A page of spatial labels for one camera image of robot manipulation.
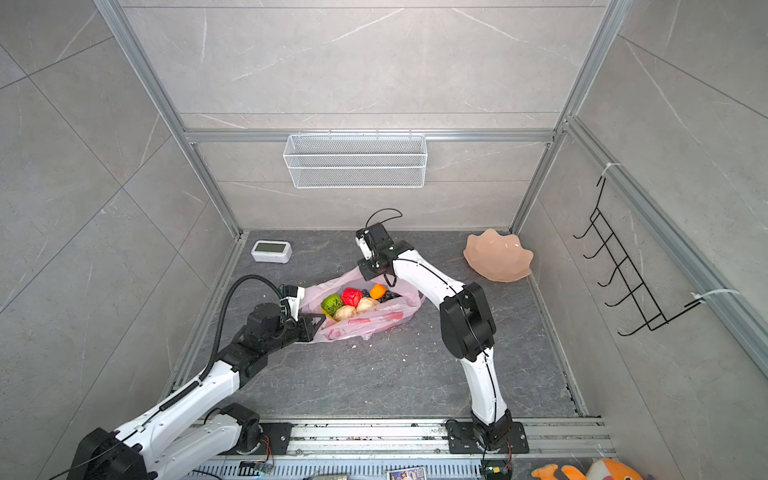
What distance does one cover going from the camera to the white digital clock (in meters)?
1.09

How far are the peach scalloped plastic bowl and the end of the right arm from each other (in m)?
0.40

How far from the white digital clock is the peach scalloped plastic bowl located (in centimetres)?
67

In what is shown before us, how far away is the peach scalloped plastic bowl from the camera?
1062mm
